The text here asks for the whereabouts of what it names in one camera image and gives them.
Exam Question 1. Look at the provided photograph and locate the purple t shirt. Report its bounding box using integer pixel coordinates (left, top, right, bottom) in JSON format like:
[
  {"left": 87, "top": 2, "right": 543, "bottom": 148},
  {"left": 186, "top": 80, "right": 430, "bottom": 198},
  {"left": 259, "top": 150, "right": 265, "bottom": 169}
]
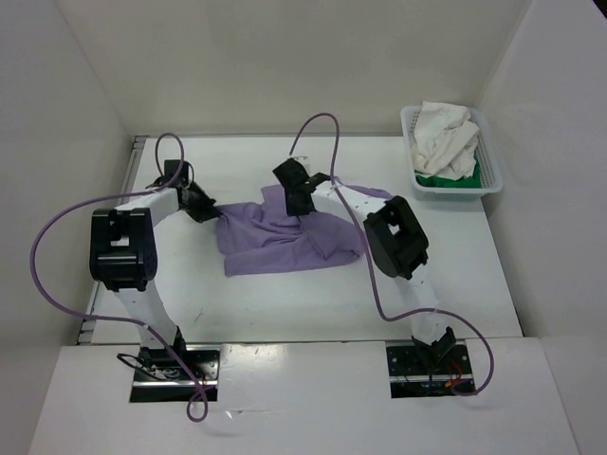
[{"left": 215, "top": 185, "right": 364, "bottom": 277}]

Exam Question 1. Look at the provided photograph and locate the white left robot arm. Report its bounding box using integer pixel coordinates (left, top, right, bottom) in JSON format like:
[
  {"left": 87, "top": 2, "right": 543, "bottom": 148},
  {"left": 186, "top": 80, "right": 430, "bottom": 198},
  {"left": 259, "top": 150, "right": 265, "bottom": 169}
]
[{"left": 89, "top": 159, "right": 220, "bottom": 379}]

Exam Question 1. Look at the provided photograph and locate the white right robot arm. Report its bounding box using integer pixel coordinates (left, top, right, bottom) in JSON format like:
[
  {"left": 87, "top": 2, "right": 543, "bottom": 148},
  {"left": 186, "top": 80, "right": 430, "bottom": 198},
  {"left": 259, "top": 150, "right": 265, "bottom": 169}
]
[{"left": 272, "top": 158, "right": 456, "bottom": 373}]

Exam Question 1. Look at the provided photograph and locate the white crumpled t shirt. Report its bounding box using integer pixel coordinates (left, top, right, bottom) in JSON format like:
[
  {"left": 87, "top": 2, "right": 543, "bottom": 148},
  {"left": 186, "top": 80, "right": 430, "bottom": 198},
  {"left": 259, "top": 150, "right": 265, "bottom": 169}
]
[{"left": 412, "top": 100, "right": 480, "bottom": 180}]

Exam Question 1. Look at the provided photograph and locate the green t shirt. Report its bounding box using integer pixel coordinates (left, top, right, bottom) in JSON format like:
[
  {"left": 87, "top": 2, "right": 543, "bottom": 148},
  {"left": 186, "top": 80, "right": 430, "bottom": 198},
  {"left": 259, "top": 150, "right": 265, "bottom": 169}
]
[{"left": 414, "top": 163, "right": 482, "bottom": 189}]

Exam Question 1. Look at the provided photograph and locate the white plastic laundry basket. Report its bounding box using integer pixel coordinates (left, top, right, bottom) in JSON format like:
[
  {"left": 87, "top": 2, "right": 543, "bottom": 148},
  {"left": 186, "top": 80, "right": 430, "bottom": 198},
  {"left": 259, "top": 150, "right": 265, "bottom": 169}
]
[{"left": 400, "top": 101, "right": 504, "bottom": 201}]

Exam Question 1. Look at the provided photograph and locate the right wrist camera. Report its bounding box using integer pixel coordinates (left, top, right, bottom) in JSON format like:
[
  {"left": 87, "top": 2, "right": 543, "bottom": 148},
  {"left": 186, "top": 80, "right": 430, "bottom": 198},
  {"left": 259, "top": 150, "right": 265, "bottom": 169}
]
[{"left": 293, "top": 155, "right": 311, "bottom": 175}]

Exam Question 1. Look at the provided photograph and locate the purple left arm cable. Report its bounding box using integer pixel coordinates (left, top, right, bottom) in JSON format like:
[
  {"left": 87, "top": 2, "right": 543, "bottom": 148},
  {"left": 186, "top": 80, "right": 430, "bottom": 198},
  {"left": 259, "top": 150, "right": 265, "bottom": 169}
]
[{"left": 29, "top": 133, "right": 212, "bottom": 423}]

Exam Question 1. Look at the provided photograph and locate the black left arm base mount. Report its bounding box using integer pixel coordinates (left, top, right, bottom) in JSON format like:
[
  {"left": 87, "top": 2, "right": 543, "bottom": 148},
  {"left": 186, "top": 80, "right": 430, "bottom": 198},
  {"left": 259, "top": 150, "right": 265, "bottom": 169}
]
[{"left": 117, "top": 344, "right": 221, "bottom": 403}]

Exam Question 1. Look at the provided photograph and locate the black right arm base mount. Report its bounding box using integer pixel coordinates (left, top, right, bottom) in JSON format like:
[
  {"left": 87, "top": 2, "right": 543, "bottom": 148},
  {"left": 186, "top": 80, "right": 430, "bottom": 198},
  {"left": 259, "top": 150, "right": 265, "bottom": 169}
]
[{"left": 385, "top": 342, "right": 476, "bottom": 399}]

